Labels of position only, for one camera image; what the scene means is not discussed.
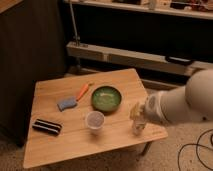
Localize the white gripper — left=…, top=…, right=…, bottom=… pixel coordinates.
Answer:
left=130, top=93, right=167, bottom=124

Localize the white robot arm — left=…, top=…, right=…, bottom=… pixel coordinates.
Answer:
left=130, top=69, right=213, bottom=125

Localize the green bowl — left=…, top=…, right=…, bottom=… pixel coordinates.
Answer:
left=91, top=86, right=122, bottom=112

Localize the clear plastic cup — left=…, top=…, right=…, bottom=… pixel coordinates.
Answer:
left=85, top=111, right=105, bottom=135

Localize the orange carrot toy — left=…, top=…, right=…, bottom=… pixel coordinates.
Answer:
left=76, top=83, right=94, bottom=101

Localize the wooden table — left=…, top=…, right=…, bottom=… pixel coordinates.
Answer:
left=23, top=69, right=168, bottom=168

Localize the blue sponge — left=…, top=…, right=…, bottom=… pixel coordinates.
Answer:
left=57, top=96, right=77, bottom=111

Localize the black rectangular box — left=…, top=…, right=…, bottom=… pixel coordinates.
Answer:
left=32, top=119, right=62, bottom=135

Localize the metal pole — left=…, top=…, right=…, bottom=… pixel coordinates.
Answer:
left=69, top=0, right=81, bottom=72

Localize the dark cabinet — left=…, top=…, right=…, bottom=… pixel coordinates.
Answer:
left=0, top=0, right=66, bottom=146

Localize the white shelf rail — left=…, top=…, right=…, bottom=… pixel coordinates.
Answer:
left=66, top=42, right=213, bottom=76

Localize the black handle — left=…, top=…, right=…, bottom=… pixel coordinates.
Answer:
left=165, top=56, right=194, bottom=66

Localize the black cable on floor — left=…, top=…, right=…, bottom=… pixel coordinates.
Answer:
left=177, top=129, right=213, bottom=171

